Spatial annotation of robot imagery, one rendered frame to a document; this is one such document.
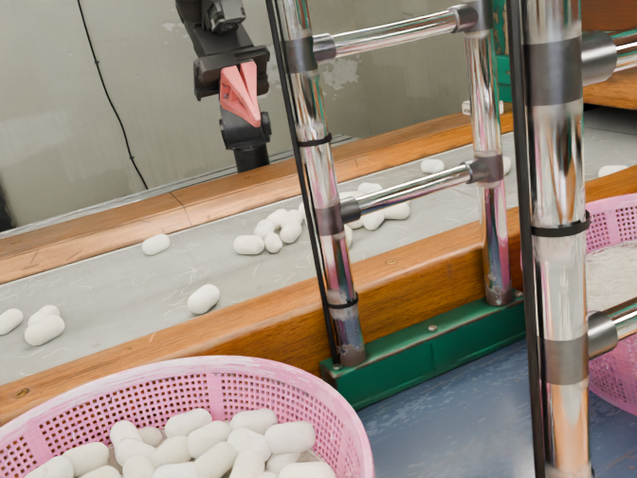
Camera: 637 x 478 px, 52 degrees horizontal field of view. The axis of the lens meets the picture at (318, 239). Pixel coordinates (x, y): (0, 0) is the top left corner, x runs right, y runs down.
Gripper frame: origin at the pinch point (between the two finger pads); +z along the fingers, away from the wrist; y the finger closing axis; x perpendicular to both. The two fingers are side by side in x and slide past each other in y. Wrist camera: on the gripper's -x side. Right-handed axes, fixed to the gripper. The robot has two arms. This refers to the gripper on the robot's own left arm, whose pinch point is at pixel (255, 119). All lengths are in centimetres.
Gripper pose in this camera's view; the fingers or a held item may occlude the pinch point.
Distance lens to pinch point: 85.7
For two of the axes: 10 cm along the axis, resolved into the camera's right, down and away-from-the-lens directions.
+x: -1.4, 5.2, 8.4
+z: 4.2, 8.0, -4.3
